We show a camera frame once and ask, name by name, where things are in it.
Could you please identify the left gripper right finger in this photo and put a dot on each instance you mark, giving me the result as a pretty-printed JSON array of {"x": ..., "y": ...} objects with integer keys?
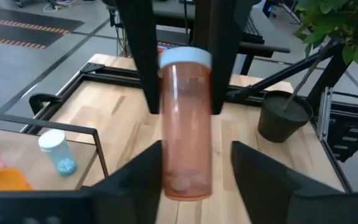
[{"x": 269, "y": 193}]

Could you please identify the wooden shelf with black frame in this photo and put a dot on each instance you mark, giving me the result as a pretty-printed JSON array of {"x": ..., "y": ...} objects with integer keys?
[{"x": 26, "y": 152}]

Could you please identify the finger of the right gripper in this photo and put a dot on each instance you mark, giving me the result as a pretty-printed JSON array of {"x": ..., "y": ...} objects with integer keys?
[
  {"x": 222, "y": 37},
  {"x": 141, "y": 46}
]

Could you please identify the green potted plant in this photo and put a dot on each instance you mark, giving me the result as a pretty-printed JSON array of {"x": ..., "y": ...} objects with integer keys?
[{"x": 281, "y": 121}]

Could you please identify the blue pill bottle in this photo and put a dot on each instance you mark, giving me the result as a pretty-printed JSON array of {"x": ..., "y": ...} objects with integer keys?
[{"x": 57, "y": 155}]

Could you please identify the black mat with hazard stripes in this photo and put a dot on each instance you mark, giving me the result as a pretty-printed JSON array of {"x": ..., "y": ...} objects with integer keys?
[{"x": 11, "y": 25}]

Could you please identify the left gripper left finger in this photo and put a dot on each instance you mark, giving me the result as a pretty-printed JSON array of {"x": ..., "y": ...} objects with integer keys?
[{"x": 129, "y": 199}]

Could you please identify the dark grey desk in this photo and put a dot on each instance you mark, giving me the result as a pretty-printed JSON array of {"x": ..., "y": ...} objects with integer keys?
[{"x": 169, "y": 15}]

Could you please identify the orange bottle with capsules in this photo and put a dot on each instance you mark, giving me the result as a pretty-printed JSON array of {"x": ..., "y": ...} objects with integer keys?
[{"x": 2, "y": 180}]

